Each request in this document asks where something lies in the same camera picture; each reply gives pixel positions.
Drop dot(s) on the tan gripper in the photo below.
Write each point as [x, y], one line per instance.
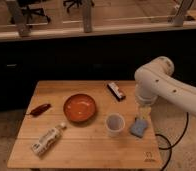
[144, 111]

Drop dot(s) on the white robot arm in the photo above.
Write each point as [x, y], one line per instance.
[154, 79]

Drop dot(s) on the translucent plastic cup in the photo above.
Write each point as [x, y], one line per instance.
[115, 124]

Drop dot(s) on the orange ceramic bowl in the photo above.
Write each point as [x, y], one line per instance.
[79, 108]

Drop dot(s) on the red chili pepper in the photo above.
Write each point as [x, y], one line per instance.
[40, 109]

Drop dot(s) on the blue sponge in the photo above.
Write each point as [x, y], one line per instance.
[138, 127]

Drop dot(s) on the wooden table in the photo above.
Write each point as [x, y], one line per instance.
[86, 145]

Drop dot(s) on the white plastic bottle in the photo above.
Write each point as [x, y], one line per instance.
[45, 141]

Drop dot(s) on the black office chair right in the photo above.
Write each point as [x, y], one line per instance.
[73, 2]

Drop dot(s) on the black office chair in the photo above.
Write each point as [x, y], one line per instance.
[28, 12]
[73, 2]

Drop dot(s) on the black office chair left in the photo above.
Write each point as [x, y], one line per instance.
[28, 12]

